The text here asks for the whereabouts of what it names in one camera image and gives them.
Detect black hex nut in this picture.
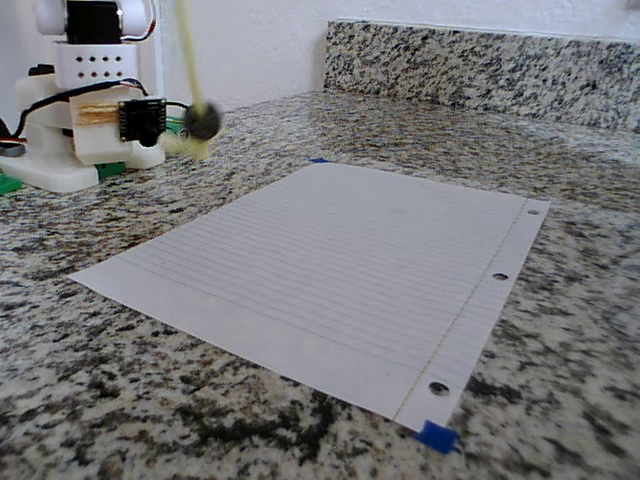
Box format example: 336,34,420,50
182,101,225,141

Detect yellow knotted rope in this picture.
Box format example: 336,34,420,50
164,0,225,162

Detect lined white paper sheet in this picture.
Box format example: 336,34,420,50
67,162,552,432

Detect green table clamp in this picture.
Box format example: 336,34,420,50
94,160,127,181
0,172,25,197

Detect granite backsplash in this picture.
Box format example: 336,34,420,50
323,18,640,132

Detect light wooden spacer block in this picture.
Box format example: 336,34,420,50
74,101,121,127

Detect black camera circuit board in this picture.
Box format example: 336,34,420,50
117,97,169,149

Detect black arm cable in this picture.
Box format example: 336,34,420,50
7,79,151,144

